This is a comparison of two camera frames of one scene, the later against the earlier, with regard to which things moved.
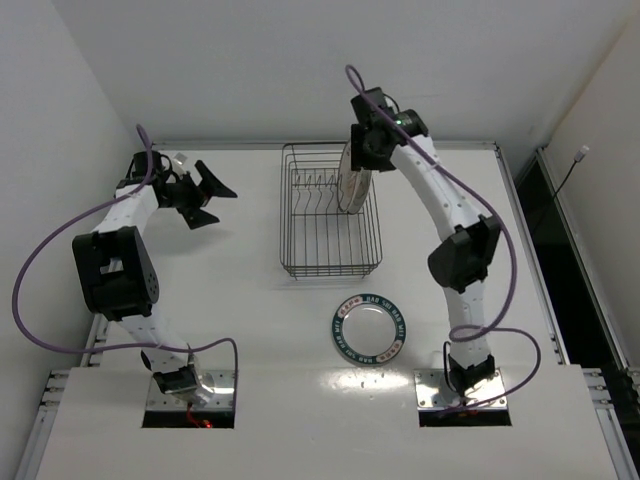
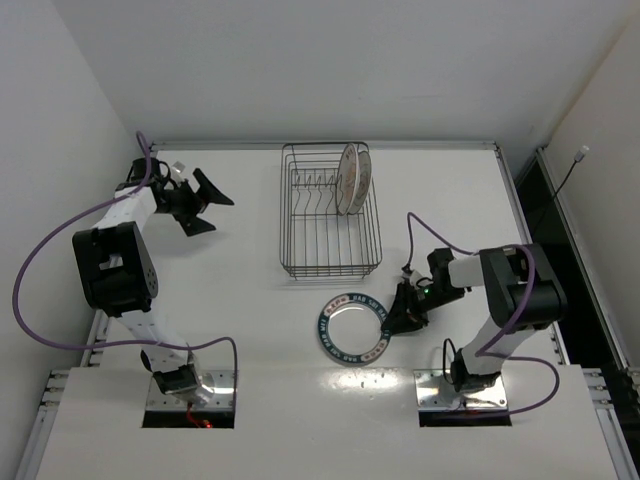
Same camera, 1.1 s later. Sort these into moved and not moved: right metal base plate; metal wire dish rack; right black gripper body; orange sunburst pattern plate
Moved: right black gripper body
Not moved: right metal base plate; orange sunburst pattern plate; metal wire dish rack
